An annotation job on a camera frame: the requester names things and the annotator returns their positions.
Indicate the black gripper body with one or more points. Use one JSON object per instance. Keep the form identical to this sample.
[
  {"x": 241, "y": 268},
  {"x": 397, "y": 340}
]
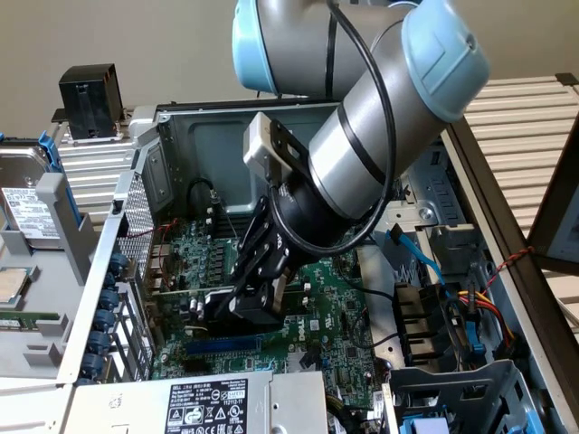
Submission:
[{"x": 321, "y": 223}]

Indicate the green graphics card black cooler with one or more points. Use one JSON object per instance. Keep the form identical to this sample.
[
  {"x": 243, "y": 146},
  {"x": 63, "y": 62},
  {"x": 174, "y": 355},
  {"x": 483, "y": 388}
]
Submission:
[{"x": 211, "y": 303}]

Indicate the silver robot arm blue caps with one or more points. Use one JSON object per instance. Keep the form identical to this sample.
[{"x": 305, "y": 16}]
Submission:
[{"x": 362, "y": 144}]

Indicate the black RAM slot white latches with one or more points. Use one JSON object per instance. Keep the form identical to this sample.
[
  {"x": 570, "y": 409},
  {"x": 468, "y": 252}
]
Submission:
[{"x": 307, "y": 285}]

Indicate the thin steel locking lever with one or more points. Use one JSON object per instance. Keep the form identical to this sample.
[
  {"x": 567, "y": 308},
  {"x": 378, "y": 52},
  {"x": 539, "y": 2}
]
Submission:
[{"x": 228, "y": 220}]

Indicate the green motherboard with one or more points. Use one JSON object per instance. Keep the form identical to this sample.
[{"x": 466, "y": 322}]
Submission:
[{"x": 348, "y": 298}]

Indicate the blue expansion slot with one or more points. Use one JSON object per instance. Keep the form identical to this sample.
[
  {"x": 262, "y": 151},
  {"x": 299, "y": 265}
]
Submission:
[{"x": 221, "y": 347}]

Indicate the grey metal drive cage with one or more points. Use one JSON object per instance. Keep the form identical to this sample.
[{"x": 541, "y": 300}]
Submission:
[{"x": 407, "y": 214}]

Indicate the short black expansion slot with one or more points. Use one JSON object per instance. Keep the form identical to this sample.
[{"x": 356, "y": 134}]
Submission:
[{"x": 193, "y": 366}]

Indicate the open grey PC case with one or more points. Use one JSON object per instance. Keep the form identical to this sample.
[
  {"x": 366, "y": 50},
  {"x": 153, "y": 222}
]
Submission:
[{"x": 203, "y": 149}]

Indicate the blue round slot latch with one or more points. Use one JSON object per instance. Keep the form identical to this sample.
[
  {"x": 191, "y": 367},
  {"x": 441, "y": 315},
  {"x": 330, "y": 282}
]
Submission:
[
  {"x": 98, "y": 343},
  {"x": 110, "y": 280},
  {"x": 92, "y": 366},
  {"x": 120, "y": 263},
  {"x": 104, "y": 320},
  {"x": 109, "y": 300}
]

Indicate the black plastic fan shroud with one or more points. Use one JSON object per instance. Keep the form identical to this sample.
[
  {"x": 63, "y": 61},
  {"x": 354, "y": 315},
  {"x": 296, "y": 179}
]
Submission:
[{"x": 420, "y": 316}]

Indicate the silver power supply unit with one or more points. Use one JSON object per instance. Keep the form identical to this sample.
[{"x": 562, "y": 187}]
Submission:
[{"x": 135, "y": 402}]

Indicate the grey metal disk bay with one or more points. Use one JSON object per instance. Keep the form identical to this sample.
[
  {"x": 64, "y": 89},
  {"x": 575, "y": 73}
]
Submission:
[{"x": 452, "y": 375}]

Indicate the blue plastic drive latch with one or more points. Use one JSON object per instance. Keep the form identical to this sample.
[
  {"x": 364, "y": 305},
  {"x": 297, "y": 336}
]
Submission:
[{"x": 476, "y": 348}]

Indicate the grey parts rack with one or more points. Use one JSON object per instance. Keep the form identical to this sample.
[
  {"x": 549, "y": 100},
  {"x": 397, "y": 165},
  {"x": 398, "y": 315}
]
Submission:
[{"x": 45, "y": 271}]

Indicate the dark framed panel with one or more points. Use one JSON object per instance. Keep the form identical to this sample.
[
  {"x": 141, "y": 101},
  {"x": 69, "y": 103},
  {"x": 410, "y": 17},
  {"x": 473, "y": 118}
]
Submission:
[{"x": 549, "y": 260}]

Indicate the loose green RAM stick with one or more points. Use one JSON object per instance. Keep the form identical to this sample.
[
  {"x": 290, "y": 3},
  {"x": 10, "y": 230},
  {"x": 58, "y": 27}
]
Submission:
[{"x": 27, "y": 315}]

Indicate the black plastic block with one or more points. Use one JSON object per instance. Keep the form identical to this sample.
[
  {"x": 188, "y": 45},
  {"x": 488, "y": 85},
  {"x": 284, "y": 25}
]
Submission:
[{"x": 86, "y": 99}]

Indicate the silver CPU chip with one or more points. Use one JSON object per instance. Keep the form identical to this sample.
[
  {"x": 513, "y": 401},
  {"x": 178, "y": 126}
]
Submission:
[{"x": 13, "y": 285}]

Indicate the hard drive in grey caddy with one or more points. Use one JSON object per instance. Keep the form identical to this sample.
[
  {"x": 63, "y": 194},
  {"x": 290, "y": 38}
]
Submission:
[{"x": 47, "y": 144}]

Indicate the silver hard disk drive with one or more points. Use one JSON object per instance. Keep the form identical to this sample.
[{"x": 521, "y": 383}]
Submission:
[{"x": 22, "y": 167}]

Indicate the black table end cap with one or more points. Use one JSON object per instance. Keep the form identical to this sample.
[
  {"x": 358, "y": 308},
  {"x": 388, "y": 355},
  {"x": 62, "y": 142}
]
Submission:
[{"x": 566, "y": 79}]

